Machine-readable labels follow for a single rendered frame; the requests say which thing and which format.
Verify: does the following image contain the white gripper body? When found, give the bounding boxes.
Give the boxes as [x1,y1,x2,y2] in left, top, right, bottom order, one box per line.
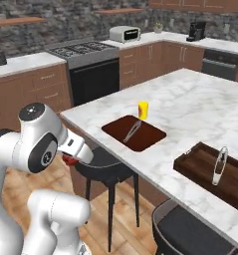
[76,141,95,164]

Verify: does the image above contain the reddish brown tray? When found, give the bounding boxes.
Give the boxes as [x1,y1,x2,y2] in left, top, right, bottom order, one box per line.
[101,115,167,153]

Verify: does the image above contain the dark brown wooden tray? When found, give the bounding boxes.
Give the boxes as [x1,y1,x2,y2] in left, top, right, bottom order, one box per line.
[172,141,238,214]

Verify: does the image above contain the red round object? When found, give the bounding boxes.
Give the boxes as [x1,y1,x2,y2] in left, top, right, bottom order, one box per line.
[62,152,80,166]

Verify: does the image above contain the black stool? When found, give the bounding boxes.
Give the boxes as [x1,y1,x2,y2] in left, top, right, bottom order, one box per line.
[151,198,238,255]
[74,145,140,253]

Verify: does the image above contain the silver tongs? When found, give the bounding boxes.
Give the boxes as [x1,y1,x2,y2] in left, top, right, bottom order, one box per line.
[122,120,142,144]

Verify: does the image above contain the yellow cup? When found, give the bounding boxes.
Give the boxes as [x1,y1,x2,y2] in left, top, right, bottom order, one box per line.
[137,101,149,122]

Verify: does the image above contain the black and grey range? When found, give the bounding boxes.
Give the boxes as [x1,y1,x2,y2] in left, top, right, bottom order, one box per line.
[45,40,121,108]

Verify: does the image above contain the brown base cupboards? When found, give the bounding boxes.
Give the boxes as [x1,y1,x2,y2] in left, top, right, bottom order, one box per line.
[119,41,206,91]
[0,63,74,134]

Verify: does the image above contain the white toaster oven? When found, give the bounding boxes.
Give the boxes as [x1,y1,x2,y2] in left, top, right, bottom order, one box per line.
[109,25,142,45]

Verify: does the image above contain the silver utensil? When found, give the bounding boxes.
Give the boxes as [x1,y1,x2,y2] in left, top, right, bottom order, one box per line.
[211,144,229,187]

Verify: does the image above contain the small potted plant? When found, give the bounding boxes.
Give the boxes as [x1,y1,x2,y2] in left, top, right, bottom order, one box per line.
[152,22,164,35]

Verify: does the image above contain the black dishwasher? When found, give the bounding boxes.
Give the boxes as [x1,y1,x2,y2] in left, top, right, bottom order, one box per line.
[200,48,238,83]

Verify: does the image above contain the black coffee machine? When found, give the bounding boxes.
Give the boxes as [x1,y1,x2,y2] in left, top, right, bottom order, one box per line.
[185,21,207,43]

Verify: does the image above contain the wooden wall shelf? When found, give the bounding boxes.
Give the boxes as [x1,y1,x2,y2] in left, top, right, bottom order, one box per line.
[0,16,47,29]
[93,7,144,17]

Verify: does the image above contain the brown wall cupboards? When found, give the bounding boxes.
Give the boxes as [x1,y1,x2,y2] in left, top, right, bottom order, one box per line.
[147,0,238,15]

